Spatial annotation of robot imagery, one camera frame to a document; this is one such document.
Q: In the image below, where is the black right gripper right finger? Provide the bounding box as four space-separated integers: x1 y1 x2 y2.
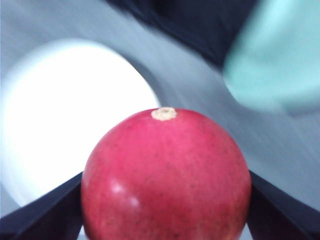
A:
247 170 320 240

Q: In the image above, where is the green plate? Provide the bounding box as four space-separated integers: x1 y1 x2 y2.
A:
223 0 320 111

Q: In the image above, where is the black plate rack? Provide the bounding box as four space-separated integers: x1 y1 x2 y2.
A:
107 0 259 68

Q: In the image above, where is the red pomegranate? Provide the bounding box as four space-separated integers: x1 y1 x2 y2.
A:
80 107 252 240

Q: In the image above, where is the white plate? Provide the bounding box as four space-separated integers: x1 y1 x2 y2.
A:
0 38 162 210

